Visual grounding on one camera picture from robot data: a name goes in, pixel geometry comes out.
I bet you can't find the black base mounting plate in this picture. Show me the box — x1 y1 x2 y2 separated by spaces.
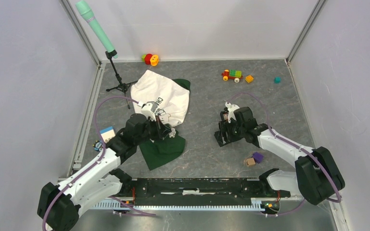
115 178 291 206

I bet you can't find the white and green t-shirt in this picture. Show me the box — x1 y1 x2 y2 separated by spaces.
130 70 191 170

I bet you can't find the orange toy brick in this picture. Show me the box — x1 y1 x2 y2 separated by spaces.
245 75 254 83

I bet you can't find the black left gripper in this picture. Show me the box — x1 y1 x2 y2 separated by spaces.
135 115 172 145

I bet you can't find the teal small cube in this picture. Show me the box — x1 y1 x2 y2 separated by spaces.
274 77 281 84

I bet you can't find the blue owl badge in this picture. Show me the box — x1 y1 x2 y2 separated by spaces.
92 141 103 152

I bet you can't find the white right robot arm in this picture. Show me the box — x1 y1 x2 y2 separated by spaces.
215 103 345 205

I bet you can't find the mint green microphone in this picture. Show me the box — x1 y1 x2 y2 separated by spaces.
75 0 118 59

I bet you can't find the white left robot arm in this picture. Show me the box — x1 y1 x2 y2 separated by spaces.
37 114 176 231

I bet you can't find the black tripod stand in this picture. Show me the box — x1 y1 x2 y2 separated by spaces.
105 50 138 97

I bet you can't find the red orange stacking rings toy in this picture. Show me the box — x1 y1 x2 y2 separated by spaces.
141 53 159 66

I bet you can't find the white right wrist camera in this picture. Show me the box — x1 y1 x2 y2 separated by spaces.
225 102 240 123

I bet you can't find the colourful toy brick train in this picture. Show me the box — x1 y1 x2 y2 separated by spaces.
221 69 243 83

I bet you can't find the wooden letter cube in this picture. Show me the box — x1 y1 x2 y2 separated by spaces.
245 157 256 167

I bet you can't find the blue and white toy brick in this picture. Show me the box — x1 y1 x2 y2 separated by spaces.
100 126 116 143

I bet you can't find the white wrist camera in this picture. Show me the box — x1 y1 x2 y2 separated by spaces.
225 102 240 123
137 101 158 121

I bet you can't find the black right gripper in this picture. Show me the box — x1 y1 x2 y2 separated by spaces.
217 118 245 144

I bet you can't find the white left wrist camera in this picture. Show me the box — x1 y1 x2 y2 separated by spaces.
137 101 158 121

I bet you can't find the black square display box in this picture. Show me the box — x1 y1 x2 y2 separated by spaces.
220 111 229 123

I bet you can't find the purple toy brick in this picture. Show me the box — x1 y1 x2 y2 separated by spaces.
252 152 264 164

